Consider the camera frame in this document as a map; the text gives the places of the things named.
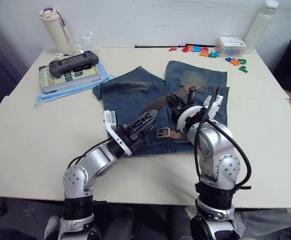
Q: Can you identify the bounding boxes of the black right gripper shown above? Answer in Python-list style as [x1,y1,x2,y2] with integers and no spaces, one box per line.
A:
[166,87,199,121]

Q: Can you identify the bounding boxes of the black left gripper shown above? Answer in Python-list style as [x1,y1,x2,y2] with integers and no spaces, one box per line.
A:
[115,109,159,153]

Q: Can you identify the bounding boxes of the brown braided belt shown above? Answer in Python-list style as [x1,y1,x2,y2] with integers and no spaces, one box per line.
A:
[141,83,202,140]

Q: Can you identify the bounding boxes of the blue denim shorts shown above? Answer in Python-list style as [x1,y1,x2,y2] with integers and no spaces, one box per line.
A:
[92,60,231,156]

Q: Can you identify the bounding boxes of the clear plastic letter box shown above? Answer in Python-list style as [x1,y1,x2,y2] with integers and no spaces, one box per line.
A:
[214,35,248,58]

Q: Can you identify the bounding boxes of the green yellow cover book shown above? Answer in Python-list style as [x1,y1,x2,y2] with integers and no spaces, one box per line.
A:
[38,63,102,89]

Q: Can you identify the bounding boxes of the grey cover book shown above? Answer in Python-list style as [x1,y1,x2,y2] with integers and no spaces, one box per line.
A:
[41,74,104,94]

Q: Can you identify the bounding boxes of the grey handheld game console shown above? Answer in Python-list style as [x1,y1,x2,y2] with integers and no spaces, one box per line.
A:
[48,50,100,78]

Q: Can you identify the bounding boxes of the tall white plastic bottle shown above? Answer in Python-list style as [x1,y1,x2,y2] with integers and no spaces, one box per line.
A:
[243,0,280,55]

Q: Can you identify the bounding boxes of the clear crumpled plastic bag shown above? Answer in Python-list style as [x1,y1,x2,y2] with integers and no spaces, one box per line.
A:
[71,30,97,53]

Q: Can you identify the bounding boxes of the dark rounded shape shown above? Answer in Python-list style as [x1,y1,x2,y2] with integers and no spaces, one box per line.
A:
[102,206,137,240]

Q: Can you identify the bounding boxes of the pale teal cloth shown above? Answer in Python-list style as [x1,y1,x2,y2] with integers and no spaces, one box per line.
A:
[234,209,291,240]

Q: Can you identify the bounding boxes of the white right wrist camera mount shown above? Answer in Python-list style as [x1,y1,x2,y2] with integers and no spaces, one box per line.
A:
[176,94,224,134]

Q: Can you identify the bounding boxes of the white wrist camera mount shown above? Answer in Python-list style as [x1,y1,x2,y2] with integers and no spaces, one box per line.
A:
[102,109,133,157]
[176,94,224,134]

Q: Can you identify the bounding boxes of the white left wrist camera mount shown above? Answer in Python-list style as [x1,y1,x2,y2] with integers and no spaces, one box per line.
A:
[102,109,133,157]

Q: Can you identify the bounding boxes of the long black strap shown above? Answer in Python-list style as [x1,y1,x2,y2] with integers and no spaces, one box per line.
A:
[134,44,215,49]

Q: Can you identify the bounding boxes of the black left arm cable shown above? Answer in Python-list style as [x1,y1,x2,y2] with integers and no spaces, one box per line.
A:
[66,142,113,171]

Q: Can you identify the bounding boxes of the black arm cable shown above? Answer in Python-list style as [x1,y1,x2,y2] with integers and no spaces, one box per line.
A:
[193,85,253,192]
[66,142,113,171]

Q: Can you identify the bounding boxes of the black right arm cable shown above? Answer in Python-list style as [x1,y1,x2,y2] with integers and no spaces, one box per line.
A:
[193,85,253,192]

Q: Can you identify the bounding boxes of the cream bottle purple handle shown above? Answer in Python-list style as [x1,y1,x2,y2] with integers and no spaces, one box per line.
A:
[38,7,73,52]

